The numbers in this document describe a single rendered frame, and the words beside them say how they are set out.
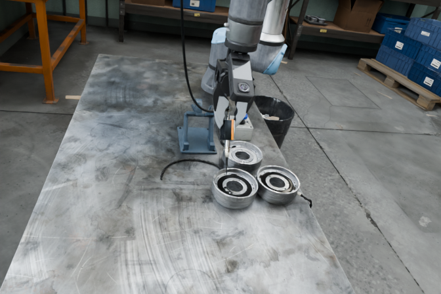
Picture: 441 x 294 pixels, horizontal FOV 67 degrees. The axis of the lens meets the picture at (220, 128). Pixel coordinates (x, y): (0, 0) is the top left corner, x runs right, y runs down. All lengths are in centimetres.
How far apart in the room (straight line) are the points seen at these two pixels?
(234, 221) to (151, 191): 20
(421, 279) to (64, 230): 176
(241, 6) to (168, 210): 44
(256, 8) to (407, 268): 169
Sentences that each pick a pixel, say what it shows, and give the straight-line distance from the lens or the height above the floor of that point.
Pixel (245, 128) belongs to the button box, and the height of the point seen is 84.
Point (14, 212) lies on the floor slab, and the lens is 196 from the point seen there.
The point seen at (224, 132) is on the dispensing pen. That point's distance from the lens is 78.
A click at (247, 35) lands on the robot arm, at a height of 115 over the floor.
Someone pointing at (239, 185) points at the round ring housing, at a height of 82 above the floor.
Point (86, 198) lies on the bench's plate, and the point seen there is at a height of 80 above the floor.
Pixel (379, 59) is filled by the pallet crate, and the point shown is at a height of 18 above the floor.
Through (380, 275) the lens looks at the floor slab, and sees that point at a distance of 198.
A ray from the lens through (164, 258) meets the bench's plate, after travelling 67.
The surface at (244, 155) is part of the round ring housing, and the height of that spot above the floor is 82.
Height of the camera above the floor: 133
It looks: 30 degrees down
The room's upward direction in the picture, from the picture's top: 11 degrees clockwise
